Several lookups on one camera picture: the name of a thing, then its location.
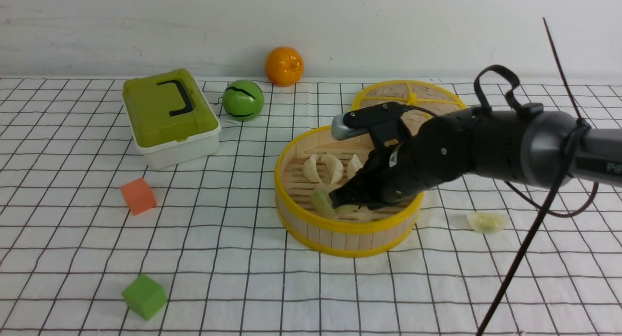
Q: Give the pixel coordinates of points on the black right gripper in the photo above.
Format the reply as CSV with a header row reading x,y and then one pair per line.
x,y
439,153

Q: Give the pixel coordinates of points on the pale green dumpling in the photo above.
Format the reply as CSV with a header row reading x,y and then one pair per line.
x,y
487,223
322,202
346,209

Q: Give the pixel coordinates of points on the white dumpling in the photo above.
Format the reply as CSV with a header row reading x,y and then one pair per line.
x,y
334,166
354,165
309,170

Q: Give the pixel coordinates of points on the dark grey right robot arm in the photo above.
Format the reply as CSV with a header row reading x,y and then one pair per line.
x,y
502,145

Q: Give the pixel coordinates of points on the bamboo steamer tray yellow rim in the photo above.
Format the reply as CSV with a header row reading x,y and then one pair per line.
x,y
355,235

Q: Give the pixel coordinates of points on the woven bamboo steamer lid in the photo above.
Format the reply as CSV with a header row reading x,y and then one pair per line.
x,y
412,92

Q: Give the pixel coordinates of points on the orange toy fruit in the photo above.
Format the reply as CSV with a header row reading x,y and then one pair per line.
x,y
284,66

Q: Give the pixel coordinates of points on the green toy watermelon ball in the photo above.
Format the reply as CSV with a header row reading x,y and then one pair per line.
x,y
243,100

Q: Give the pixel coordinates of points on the green lid white box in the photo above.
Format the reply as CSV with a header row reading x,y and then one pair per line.
x,y
171,121

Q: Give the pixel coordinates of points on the orange foam cube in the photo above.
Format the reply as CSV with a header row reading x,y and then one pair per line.
x,y
138,196

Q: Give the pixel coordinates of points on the green foam cube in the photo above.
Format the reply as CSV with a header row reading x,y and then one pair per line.
x,y
145,296

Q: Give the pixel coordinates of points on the white black grid tablecloth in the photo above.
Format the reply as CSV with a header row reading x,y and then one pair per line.
x,y
70,245

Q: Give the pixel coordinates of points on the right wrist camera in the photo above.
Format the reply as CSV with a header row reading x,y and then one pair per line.
x,y
382,122

